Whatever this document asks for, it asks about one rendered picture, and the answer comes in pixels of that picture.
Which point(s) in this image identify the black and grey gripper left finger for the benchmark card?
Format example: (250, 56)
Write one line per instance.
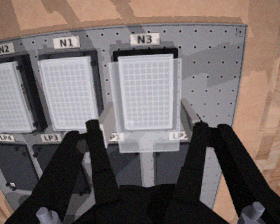
(52, 193)

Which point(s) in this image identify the white button panel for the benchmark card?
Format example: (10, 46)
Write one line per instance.
(69, 219)

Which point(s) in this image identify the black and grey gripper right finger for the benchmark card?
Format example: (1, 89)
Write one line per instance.
(254, 201)

